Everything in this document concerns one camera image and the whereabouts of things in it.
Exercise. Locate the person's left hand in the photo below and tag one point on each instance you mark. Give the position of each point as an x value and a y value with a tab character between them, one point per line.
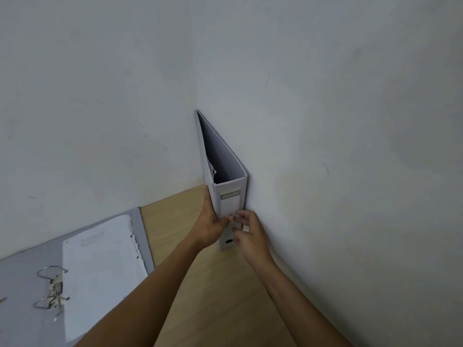
209	231

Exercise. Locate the person's right hand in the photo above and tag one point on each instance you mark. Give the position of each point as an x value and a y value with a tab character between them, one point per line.
253	242

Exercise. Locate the grey ring binder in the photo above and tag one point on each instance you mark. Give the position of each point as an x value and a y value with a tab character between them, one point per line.
21	263
228	202

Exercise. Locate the person's left forearm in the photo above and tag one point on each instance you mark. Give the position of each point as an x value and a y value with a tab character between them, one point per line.
144	307

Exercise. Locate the person's right forearm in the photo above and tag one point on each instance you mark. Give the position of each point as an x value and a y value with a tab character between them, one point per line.
300	307

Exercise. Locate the white paper stack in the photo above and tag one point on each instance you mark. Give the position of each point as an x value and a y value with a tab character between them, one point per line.
211	172
101	267

